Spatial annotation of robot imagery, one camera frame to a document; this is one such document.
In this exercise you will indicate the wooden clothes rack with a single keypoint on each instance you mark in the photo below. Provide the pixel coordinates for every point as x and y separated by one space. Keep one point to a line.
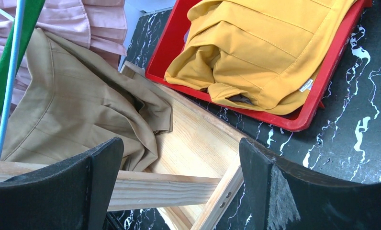
197 172

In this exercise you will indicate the brown garment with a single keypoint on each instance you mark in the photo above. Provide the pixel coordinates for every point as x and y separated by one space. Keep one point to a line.
76 101

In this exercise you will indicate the pink garment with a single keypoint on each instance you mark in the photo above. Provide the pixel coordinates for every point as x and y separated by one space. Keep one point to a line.
82 28

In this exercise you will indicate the light blue wire hanger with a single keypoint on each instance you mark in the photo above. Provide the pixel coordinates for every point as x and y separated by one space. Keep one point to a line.
9 82

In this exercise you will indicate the red plastic bin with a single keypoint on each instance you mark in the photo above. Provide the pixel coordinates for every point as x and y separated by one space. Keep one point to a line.
172 42

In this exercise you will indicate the green plastic hanger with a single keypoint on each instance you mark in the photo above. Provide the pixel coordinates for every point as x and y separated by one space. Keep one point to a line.
26 18

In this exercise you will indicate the yellow pleated skirt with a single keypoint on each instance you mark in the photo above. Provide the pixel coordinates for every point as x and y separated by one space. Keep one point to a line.
257 54

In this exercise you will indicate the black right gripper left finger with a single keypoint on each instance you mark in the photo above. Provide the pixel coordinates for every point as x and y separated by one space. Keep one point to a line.
73 194

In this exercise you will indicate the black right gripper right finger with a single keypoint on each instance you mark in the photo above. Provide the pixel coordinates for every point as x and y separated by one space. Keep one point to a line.
284 195

